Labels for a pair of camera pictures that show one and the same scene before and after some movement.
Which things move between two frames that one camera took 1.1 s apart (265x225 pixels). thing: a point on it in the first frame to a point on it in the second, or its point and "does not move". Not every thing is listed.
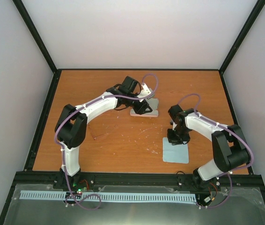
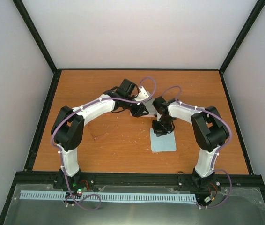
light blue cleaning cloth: (178, 153) to (166, 143)
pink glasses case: (154, 103) does not move
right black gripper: (174, 141) to (159, 132)
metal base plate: (216, 204) does not move
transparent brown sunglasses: (98, 130) does not move
